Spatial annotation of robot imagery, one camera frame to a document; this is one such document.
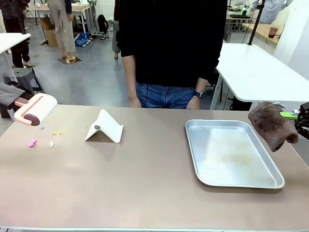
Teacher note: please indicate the white paper scrap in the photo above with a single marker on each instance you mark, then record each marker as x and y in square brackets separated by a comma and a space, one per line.
[51, 144]

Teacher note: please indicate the bystander in dark clothes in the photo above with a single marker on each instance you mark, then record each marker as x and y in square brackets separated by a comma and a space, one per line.
[14, 29]

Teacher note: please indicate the person's right hand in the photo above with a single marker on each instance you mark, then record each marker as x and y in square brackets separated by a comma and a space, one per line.
[134, 102]

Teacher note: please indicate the wooden top background table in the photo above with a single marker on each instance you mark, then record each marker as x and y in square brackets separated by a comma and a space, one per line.
[79, 9]

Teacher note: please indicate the dark red cup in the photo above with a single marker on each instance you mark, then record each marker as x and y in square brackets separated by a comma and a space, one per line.
[272, 32]

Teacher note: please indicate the brown cloth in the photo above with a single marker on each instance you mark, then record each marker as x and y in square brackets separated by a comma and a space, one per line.
[270, 125]

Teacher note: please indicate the bystander in beige trousers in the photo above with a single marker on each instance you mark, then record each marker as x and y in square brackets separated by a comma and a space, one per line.
[64, 29]

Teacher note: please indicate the person's left forearm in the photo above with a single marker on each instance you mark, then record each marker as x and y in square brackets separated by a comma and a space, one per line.
[201, 84]

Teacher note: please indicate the blue plastic bag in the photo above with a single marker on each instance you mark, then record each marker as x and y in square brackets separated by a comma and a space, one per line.
[82, 39]

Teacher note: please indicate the large white table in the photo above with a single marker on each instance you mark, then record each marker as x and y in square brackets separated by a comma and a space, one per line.
[256, 72]

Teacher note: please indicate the metal floor plate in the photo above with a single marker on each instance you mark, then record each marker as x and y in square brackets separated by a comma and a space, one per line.
[70, 60]

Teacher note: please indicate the small white table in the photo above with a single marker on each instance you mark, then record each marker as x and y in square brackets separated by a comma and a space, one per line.
[12, 41]

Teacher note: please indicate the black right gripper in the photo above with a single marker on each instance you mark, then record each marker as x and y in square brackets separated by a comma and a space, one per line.
[304, 111]

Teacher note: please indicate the pink white lint roller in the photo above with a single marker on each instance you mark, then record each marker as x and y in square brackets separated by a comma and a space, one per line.
[38, 108]

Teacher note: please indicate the black stand pole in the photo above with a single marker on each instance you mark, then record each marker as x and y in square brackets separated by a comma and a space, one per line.
[256, 21]

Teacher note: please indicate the person's right forearm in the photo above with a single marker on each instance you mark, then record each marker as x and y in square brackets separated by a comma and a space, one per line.
[130, 77]

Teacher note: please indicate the grey stool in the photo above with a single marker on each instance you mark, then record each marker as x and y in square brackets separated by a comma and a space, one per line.
[21, 75]

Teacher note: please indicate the wooden workbench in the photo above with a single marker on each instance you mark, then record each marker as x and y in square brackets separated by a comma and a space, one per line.
[262, 31]

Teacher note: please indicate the pink paper scrap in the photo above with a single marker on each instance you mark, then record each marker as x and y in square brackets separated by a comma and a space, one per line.
[32, 143]

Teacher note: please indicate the bystander in grey clothes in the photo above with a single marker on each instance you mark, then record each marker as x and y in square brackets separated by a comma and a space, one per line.
[272, 9]

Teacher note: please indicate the black backpack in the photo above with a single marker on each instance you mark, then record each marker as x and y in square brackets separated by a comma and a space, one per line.
[102, 24]

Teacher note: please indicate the silver metal tray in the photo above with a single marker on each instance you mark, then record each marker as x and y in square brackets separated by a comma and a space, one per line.
[231, 159]

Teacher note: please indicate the white folded stand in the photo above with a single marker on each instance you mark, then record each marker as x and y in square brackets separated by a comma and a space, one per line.
[106, 128]

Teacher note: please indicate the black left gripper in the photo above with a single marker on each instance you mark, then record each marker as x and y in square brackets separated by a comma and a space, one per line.
[7, 106]

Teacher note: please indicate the blue jeans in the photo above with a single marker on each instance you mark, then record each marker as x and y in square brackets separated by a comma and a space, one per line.
[164, 96]

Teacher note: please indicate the yellow paper scrap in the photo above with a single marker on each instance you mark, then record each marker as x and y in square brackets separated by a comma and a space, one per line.
[57, 133]

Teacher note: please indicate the black wrist watch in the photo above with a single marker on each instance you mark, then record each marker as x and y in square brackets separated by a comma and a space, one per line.
[199, 94]

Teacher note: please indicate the person's left hand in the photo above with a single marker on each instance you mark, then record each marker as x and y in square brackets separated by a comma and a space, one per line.
[193, 104]

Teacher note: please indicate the cardboard box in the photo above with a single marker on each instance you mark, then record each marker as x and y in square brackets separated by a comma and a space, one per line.
[50, 33]

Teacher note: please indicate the black sweater torso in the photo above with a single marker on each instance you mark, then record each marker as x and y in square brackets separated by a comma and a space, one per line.
[171, 41]

